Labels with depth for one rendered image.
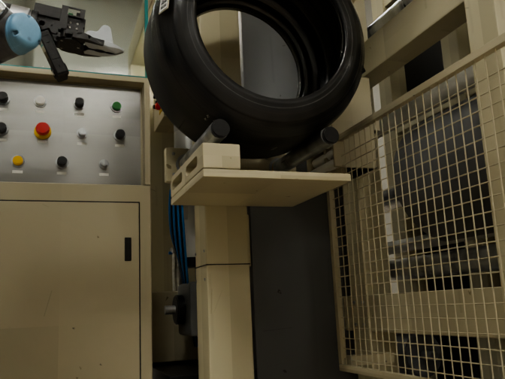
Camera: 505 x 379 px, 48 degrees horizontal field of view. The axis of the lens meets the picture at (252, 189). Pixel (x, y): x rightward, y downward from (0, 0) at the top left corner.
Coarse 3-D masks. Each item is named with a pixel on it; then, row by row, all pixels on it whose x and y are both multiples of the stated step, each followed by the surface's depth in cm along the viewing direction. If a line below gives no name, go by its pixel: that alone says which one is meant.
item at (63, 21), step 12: (36, 12) 128; (48, 12) 130; (60, 12) 131; (84, 12) 131; (48, 24) 130; (60, 24) 129; (72, 24) 131; (84, 24) 132; (60, 36) 129; (60, 48) 133; (72, 48) 133
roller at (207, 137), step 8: (216, 120) 129; (224, 120) 130; (208, 128) 131; (216, 128) 129; (224, 128) 130; (208, 136) 132; (216, 136) 129; (224, 136) 129; (200, 144) 139; (192, 152) 146; (184, 160) 154
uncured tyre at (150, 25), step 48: (192, 0) 132; (240, 0) 167; (288, 0) 168; (336, 0) 145; (144, 48) 148; (192, 48) 130; (336, 48) 163; (192, 96) 131; (240, 96) 131; (336, 96) 140; (240, 144) 141; (288, 144) 144
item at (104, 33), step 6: (102, 30) 133; (108, 30) 134; (96, 36) 132; (102, 36) 133; (108, 36) 134; (108, 42) 133; (96, 48) 133; (102, 48) 133; (108, 48) 133; (114, 48) 134; (120, 48) 135
